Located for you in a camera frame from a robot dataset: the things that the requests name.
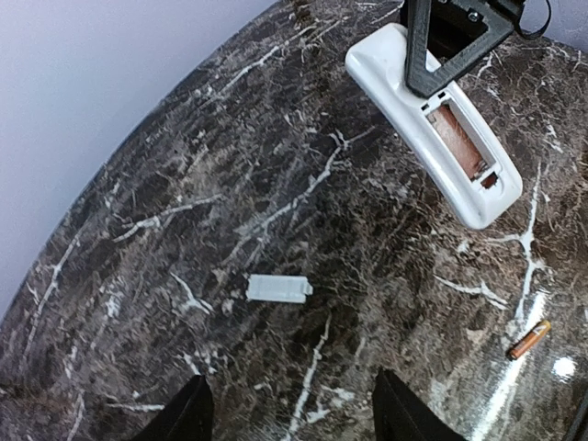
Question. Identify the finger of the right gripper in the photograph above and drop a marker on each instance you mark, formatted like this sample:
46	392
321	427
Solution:
446	38

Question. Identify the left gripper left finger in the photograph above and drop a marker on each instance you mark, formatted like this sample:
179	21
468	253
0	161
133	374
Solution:
188	416

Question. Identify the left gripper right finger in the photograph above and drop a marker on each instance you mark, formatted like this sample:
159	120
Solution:
400	415

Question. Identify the white remote control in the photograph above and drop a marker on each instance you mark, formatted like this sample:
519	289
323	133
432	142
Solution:
446	132

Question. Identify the orange AAA battery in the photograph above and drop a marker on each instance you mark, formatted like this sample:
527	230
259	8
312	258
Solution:
529	340

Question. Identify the white battery compartment cover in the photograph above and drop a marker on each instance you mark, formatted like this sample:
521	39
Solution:
289	289

